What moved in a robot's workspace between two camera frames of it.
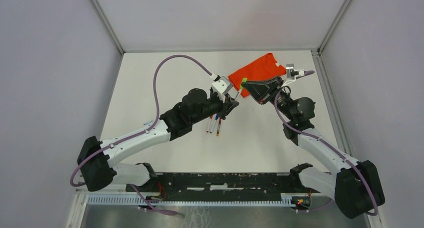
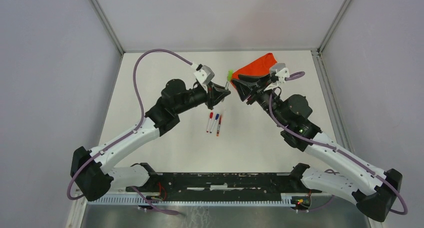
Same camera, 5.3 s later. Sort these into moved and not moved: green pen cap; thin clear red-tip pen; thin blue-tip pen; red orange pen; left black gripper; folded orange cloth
Moved: green pen cap; left black gripper
Not moved: red orange pen; thin blue-tip pen; folded orange cloth; thin clear red-tip pen
